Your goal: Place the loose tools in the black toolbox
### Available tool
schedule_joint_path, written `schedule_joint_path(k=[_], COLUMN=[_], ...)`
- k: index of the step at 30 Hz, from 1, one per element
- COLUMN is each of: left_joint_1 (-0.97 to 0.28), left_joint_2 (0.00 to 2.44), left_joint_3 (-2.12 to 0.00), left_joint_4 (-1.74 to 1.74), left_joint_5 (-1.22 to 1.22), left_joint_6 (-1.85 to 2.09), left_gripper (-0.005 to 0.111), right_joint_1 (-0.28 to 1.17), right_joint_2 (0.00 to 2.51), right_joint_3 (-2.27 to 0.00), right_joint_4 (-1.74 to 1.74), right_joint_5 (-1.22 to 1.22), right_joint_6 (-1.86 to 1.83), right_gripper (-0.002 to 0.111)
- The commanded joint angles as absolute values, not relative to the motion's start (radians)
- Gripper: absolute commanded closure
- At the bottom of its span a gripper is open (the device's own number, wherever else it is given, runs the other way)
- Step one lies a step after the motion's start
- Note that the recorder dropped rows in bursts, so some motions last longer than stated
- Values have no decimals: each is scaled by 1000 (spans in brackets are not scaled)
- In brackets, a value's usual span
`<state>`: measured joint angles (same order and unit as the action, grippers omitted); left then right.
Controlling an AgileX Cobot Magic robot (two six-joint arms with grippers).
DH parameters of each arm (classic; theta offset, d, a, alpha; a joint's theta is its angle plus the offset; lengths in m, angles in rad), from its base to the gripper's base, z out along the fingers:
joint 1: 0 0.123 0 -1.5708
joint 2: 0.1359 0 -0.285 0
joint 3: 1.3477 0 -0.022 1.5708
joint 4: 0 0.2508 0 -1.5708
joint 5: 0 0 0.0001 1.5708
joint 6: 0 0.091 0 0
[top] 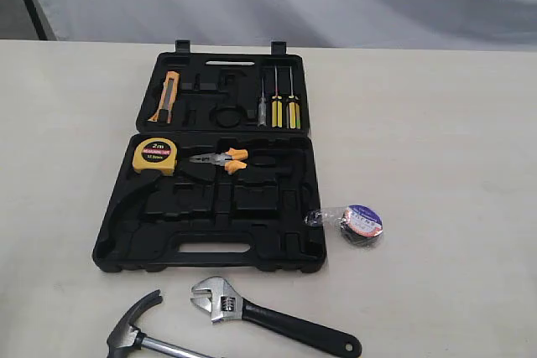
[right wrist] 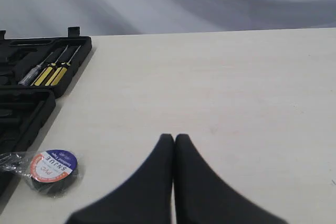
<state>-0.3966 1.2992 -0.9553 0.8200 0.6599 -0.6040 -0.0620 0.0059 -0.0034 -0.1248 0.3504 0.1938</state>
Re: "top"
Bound yellow tape measure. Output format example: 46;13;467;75
132;137;178;177

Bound yellow black screwdriver right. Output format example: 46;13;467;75
287;67;300;129

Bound clear handled tester screwdriver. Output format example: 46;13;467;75
258;77;267;127

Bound black electrical tape roll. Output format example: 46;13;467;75
304;204;383;247

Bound yellow black screwdriver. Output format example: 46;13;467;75
271;65;283;128
287;67;300;129

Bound orange handled pliers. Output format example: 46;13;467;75
189;148;249;175

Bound claw hammer black handle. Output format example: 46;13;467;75
107;289;207;358

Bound yellow black screwdriver left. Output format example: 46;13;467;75
271;65;283;128

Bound orange utility knife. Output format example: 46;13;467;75
148;70;180;124

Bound black plastic tool case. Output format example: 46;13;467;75
92;40;326;272

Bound adjustable wrench black handle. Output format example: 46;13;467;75
190;276;362;357

